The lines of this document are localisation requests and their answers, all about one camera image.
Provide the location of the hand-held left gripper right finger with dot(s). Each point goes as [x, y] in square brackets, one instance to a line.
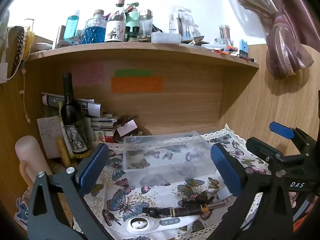
[225, 172]

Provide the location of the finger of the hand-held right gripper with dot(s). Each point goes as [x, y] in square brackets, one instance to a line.
[281, 130]
[262, 148]

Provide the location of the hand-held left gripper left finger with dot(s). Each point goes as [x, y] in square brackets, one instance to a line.
[92, 166]

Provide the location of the clear plastic box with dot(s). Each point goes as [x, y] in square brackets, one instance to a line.
[170, 155]

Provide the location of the person's right hand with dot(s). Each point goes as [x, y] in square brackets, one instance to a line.
[293, 200]

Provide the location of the white plug adapter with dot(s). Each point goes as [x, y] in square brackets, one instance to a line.
[224, 195]

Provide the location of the yellow candle stick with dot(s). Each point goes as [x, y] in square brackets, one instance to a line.
[63, 153]

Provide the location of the metal lipstick tube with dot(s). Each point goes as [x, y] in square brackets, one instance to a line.
[217, 204]

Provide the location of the brown hair clip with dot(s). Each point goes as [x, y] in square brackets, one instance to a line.
[197, 198]

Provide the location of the stack of small boxes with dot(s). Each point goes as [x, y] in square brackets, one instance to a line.
[103, 127]

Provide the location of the dark wine bottle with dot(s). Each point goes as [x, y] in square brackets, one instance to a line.
[73, 120]

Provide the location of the dark jar with white tag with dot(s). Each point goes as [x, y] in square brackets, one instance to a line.
[127, 127]

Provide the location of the handwritten note paper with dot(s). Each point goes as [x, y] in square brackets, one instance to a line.
[48, 135]

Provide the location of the butterfly print tablecloth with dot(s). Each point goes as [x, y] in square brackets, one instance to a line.
[140, 200]

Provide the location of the rolled papers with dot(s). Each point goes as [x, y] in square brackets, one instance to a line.
[52, 101]

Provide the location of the wooden shelf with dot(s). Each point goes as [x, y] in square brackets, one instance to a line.
[175, 110]

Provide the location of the white hand-held mirror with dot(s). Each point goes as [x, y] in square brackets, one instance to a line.
[155, 223]

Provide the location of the purple striped curtain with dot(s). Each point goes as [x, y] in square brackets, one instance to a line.
[285, 42]

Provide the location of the pink sticky note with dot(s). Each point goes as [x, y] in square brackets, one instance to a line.
[87, 74]

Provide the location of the orange sticky note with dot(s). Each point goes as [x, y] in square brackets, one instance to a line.
[137, 85]

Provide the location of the bundle of pens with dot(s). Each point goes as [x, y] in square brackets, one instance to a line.
[225, 50]

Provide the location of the green sticky note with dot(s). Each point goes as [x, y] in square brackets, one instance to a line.
[133, 73]

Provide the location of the small glass jar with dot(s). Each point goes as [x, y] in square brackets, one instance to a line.
[224, 32]

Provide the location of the brown cardboard tube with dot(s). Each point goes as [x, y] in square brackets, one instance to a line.
[60, 36]

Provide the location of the blue diamond-cut glass bottle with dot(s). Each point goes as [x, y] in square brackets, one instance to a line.
[95, 30]

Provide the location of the black lace band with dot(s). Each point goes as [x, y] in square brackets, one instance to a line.
[18, 47]

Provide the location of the tall blue liquid bottle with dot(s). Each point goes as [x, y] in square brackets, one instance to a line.
[71, 27]

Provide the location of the clear bottle with picture label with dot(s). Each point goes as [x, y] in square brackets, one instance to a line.
[115, 22]

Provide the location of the green binoculars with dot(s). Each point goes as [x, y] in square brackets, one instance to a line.
[132, 25]

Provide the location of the white translucent plastic case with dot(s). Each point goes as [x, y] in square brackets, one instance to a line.
[165, 38]

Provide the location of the clear packaged tool set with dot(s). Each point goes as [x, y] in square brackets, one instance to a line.
[181, 21]

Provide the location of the clear glass bottle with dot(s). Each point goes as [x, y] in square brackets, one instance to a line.
[145, 22]

